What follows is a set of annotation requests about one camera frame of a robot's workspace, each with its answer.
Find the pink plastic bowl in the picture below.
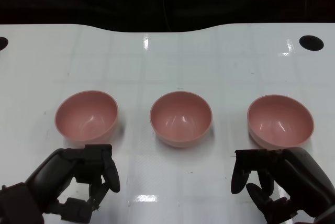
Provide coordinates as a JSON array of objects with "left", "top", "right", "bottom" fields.
[
  {"left": 149, "top": 91, "right": 213, "bottom": 149},
  {"left": 54, "top": 90, "right": 119, "bottom": 143},
  {"left": 247, "top": 94, "right": 315, "bottom": 151}
]

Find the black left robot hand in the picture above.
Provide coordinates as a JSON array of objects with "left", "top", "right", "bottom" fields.
[{"left": 26, "top": 144, "right": 121, "bottom": 222}]

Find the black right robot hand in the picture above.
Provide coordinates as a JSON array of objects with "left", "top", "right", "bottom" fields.
[{"left": 231, "top": 147, "right": 335, "bottom": 224}]

